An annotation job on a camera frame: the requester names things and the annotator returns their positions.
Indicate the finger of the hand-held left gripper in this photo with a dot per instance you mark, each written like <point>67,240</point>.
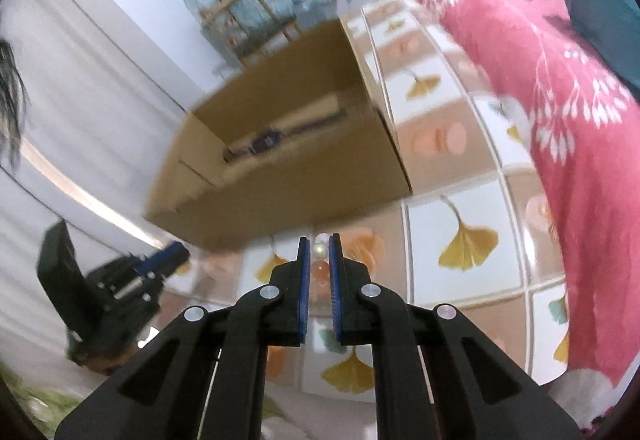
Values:
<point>135,292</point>
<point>167,255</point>

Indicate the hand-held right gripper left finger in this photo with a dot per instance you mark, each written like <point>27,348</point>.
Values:
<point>302,295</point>

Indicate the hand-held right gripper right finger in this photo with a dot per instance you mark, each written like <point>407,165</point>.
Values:
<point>337,295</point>

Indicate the brown cardboard box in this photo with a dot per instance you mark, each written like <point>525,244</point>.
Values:
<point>300,190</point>

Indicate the purple pink smart watch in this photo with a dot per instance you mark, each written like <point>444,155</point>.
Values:
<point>265,139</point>

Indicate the green white fluffy blanket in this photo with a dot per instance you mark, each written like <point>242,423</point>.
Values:
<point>30,400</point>

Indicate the pink floral blanket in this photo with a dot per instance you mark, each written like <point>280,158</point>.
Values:
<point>575,170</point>

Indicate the teal pillow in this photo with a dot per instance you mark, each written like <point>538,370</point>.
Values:
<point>605,15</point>

